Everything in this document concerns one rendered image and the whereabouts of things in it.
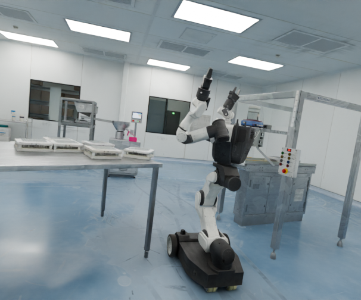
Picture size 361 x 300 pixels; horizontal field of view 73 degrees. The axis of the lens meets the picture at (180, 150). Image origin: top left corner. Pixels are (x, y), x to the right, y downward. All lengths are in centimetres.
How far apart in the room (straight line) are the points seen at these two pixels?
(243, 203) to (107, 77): 587
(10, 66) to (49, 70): 97
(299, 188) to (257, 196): 81
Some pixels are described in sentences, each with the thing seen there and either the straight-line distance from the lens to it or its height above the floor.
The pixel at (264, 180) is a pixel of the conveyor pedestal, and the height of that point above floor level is 62.
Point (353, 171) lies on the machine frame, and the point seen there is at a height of 92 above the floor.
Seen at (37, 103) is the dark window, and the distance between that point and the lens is 811.
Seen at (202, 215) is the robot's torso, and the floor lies 44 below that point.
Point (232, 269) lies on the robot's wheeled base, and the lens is 206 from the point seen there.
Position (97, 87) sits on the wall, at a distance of 786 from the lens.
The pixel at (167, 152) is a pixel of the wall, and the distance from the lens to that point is 804.
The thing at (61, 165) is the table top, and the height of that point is 86.
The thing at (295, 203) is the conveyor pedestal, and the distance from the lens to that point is 399.
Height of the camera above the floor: 121
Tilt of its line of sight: 6 degrees down
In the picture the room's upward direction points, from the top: 7 degrees clockwise
